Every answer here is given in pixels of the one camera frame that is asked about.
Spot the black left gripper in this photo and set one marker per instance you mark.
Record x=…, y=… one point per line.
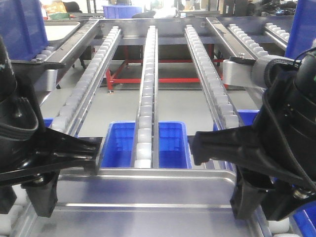
x=20, y=120

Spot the red metal cart frame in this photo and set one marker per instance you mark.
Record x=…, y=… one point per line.
x=175, y=66

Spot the right steel divider rail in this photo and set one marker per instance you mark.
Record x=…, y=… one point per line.
x=227, y=43

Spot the far left roller track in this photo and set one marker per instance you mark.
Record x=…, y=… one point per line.
x=44, y=54

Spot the steel divider rail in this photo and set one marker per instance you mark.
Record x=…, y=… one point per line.
x=72, y=46
x=227, y=43

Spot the large blue bin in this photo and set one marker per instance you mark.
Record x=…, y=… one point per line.
x=303, y=31
x=22, y=28

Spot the large blue bin top left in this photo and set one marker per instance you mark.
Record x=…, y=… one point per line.
x=22, y=28

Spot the blue bin below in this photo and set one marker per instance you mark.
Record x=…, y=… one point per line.
x=48, y=122
x=305, y=217
x=173, y=145

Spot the large blue bin top right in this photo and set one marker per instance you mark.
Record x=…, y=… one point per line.
x=303, y=31

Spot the far right roller track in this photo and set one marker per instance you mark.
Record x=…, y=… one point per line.
x=251, y=45

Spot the distant blue bin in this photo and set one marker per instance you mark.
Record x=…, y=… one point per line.
x=120, y=11

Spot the roller track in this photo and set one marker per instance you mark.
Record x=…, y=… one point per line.
x=12, y=195
x=251, y=45
x=225, y=115
x=44, y=54
x=145, y=151

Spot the blue bin below centre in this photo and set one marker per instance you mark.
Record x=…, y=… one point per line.
x=173, y=145

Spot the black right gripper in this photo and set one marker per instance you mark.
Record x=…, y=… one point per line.
x=281, y=142

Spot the middle roller track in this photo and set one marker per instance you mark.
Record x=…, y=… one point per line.
x=145, y=151

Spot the left steel divider rail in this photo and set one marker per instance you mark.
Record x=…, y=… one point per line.
x=72, y=46

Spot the grey tray far left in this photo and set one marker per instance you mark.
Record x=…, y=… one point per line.
x=59, y=30

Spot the blue bin below right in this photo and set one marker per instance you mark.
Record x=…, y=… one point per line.
x=305, y=217

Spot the blue bin below left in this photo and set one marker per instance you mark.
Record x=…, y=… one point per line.
x=48, y=122

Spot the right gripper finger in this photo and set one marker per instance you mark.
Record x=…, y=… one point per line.
x=250, y=189

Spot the silver metal tray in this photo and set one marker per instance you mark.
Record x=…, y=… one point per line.
x=140, y=203

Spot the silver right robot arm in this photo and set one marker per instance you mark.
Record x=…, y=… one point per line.
x=284, y=199

